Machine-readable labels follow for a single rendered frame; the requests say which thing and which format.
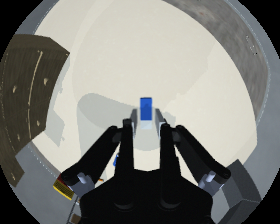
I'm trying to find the brown wooden chest of drawers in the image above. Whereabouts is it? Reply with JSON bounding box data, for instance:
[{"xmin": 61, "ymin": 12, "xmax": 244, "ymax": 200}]
[{"xmin": 0, "ymin": 34, "xmax": 70, "ymax": 156}]

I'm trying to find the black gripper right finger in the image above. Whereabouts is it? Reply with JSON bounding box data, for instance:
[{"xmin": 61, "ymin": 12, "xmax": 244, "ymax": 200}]
[{"xmin": 155, "ymin": 109, "xmax": 231, "ymax": 209}]

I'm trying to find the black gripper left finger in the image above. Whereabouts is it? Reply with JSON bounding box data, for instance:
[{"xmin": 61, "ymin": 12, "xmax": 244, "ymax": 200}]
[{"xmin": 61, "ymin": 109, "xmax": 137, "ymax": 209}]

